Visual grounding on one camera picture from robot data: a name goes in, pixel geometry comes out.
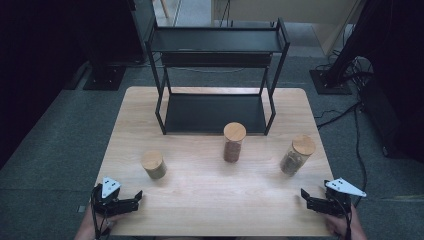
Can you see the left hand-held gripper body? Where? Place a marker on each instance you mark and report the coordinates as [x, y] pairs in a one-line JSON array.
[[110, 203]]

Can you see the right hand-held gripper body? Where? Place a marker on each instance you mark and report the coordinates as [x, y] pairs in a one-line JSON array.
[[338, 201]]

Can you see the short glass jar wooden lid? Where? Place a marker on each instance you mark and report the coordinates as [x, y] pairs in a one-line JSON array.
[[153, 163]]

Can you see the glass jar with dark contents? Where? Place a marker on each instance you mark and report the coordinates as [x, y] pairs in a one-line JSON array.
[[296, 155]]

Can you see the tall jar with red contents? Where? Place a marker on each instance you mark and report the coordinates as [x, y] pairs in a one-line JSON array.
[[233, 140]]

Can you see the black two-tier metal rack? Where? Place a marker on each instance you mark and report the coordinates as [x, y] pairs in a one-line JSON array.
[[213, 113]]

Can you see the person's left hand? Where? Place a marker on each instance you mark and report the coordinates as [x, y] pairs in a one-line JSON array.
[[100, 224]]

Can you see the person's right hand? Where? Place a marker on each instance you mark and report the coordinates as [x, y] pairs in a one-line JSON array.
[[341, 226]]

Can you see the grey floor tape strip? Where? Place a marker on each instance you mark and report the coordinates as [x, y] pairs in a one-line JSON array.
[[81, 209]]

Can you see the black box on floor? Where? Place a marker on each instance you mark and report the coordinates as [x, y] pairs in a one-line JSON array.
[[393, 123]]

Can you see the light wooden cabinet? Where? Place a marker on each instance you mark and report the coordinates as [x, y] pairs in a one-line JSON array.
[[300, 10]]

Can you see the black stand with base plate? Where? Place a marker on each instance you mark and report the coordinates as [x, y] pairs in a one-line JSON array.
[[330, 83], [105, 78]]

